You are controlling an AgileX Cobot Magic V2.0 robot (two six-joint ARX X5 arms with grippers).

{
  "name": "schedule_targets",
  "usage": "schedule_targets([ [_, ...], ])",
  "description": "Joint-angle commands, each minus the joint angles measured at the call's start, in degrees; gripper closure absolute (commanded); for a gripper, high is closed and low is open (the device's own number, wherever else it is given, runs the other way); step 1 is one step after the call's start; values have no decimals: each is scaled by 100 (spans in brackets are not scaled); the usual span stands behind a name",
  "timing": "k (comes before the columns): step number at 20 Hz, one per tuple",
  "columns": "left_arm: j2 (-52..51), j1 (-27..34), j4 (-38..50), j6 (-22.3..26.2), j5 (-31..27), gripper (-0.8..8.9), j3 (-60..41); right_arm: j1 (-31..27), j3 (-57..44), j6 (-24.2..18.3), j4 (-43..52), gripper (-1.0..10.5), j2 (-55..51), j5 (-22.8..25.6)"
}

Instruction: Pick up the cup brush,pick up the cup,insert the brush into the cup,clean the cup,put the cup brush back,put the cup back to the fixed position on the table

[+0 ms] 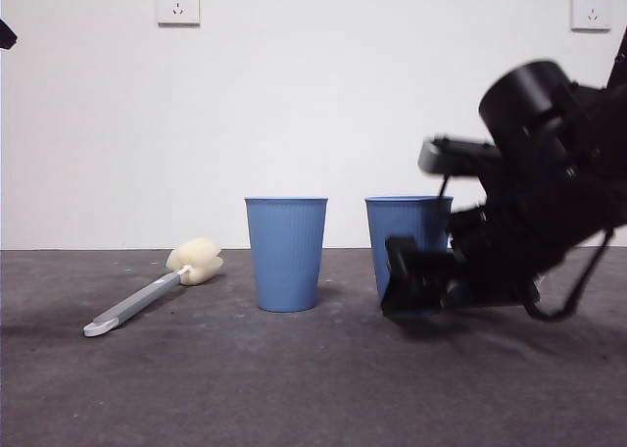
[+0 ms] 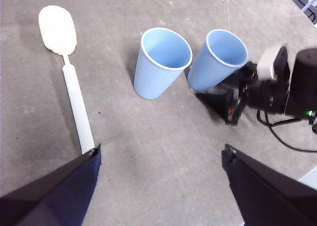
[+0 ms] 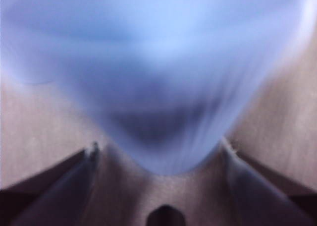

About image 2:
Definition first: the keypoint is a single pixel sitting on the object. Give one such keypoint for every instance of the dark background equipment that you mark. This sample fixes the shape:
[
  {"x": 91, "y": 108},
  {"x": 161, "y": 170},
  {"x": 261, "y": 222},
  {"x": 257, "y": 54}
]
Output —
[{"x": 307, "y": 5}]

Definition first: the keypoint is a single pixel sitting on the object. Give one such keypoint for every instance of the cup brush with sponge head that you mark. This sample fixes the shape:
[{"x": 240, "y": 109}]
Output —
[{"x": 74, "y": 94}]

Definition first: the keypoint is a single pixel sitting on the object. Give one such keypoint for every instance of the blue ribbed plastic cup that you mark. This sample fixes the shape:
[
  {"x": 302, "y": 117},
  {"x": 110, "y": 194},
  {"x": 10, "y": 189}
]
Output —
[
  {"x": 210, "y": 72},
  {"x": 153, "y": 79}
]

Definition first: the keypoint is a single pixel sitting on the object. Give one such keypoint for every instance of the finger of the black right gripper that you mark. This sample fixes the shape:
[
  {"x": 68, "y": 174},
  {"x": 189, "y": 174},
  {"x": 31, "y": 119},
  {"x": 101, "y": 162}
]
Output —
[
  {"x": 219, "y": 102},
  {"x": 248, "y": 67}
]

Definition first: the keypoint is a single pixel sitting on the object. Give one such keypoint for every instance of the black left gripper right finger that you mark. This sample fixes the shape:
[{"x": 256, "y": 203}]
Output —
[{"x": 272, "y": 198}]

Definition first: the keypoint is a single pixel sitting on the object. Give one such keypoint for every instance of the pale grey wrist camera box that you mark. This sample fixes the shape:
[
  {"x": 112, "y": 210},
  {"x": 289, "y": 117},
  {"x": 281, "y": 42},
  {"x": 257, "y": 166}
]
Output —
[{"x": 267, "y": 62}]

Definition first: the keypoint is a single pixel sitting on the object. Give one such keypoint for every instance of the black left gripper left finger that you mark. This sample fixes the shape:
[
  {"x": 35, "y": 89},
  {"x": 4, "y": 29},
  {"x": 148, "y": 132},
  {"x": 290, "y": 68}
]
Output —
[{"x": 49, "y": 201}]

